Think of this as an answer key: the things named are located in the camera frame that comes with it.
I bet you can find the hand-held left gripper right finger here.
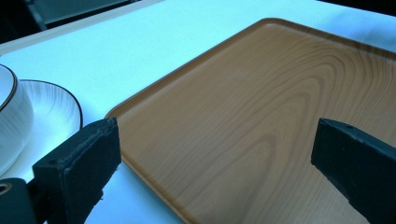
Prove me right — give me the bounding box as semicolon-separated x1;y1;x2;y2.
310;118;396;224

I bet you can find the white cup with dark rim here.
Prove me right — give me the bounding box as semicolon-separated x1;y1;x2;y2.
0;63;35;177

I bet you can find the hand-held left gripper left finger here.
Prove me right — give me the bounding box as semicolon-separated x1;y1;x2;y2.
32;117;122;224

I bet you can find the white saucer with dark rim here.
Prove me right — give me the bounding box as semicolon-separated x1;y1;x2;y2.
0;79;84;181

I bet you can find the wooden tray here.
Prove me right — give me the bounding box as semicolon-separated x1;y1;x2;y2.
106;17;396;224

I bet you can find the metal stand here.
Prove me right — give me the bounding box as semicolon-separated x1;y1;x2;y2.
23;0;139;32

